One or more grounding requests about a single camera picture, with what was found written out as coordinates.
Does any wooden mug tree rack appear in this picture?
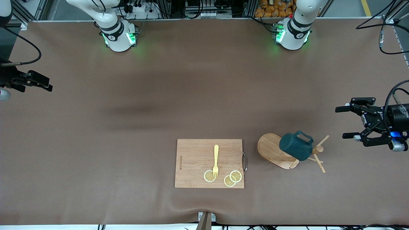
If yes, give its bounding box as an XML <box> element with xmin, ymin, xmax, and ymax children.
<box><xmin>257</xmin><ymin>133</ymin><xmax>330</xmax><ymax>174</ymax></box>

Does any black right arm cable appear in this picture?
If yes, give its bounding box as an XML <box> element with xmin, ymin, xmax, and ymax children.
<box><xmin>0</xmin><ymin>27</ymin><xmax>42</xmax><ymax>67</ymax></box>

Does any aluminium frame profile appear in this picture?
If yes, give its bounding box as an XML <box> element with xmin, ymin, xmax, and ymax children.
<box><xmin>11</xmin><ymin>0</ymin><xmax>48</xmax><ymax>31</ymax></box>
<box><xmin>382</xmin><ymin>0</ymin><xmax>409</xmax><ymax>26</ymax></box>

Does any brown table mat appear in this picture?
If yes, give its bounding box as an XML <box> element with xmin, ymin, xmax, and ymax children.
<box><xmin>0</xmin><ymin>18</ymin><xmax>409</xmax><ymax>226</ymax></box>

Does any yellow plastic fork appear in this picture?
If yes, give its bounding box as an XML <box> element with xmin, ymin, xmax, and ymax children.
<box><xmin>212</xmin><ymin>144</ymin><xmax>220</xmax><ymax>179</ymax></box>

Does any white power strip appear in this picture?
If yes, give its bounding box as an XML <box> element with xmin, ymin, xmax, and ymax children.
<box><xmin>123</xmin><ymin>0</ymin><xmax>160</xmax><ymax>19</ymax></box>

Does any wooden cutting board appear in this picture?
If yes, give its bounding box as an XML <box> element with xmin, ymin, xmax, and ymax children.
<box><xmin>174</xmin><ymin>139</ymin><xmax>245</xmax><ymax>189</ymax></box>

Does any dark teal cup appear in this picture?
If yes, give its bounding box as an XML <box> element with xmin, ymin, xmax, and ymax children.
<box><xmin>279</xmin><ymin>130</ymin><xmax>314</xmax><ymax>161</ymax></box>

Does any pile of orange items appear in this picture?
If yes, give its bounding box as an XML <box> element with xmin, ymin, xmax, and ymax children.
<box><xmin>255</xmin><ymin>0</ymin><xmax>296</xmax><ymax>18</ymax></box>

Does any grey metal mount bracket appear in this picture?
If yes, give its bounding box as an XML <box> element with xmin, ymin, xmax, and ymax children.
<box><xmin>198</xmin><ymin>211</ymin><xmax>216</xmax><ymax>230</ymax></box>

